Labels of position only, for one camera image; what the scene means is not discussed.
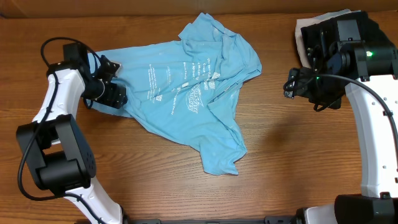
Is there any folded white garment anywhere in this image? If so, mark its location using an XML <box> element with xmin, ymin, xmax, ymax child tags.
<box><xmin>295</xmin><ymin>9</ymin><xmax>360</xmax><ymax>68</ymax></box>

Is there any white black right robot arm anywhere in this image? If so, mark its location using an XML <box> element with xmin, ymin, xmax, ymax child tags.
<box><xmin>283</xmin><ymin>12</ymin><xmax>397</xmax><ymax>223</ymax></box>

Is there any light blue t-shirt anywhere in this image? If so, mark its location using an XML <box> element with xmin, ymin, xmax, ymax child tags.
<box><xmin>93</xmin><ymin>14</ymin><xmax>262</xmax><ymax>175</ymax></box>

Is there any folded black garment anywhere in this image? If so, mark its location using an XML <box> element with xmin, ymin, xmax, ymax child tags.
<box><xmin>301</xmin><ymin>11</ymin><xmax>391</xmax><ymax>67</ymax></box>

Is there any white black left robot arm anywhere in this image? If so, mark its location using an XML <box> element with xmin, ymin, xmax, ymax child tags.
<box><xmin>16</xmin><ymin>37</ymin><xmax>129</xmax><ymax>223</ymax></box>

